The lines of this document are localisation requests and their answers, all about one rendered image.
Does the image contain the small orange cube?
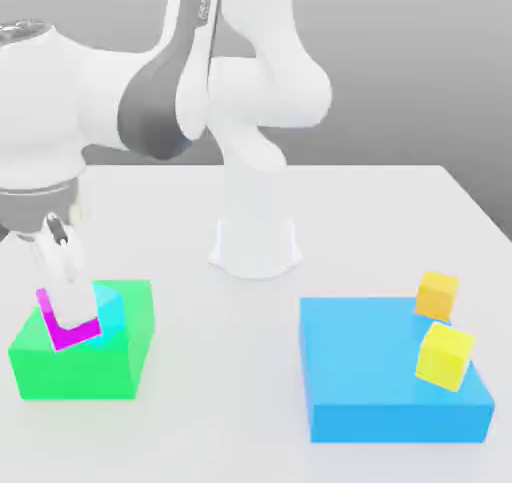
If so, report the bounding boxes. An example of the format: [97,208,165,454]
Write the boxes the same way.
[414,269,461,324]

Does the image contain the large blue box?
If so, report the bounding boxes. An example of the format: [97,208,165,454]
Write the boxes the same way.
[298,296,496,445]

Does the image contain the small yellow cube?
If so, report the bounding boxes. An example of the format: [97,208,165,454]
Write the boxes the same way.
[414,321,478,393]

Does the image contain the small cyan cube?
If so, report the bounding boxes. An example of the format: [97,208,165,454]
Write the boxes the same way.
[91,283,130,349]

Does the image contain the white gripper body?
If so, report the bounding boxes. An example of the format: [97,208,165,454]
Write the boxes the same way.
[28,232,100,331]

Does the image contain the small magenta cube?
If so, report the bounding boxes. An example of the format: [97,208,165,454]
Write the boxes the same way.
[35,286,104,352]

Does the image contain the large green box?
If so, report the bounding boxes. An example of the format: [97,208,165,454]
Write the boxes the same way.
[7,278,156,401]

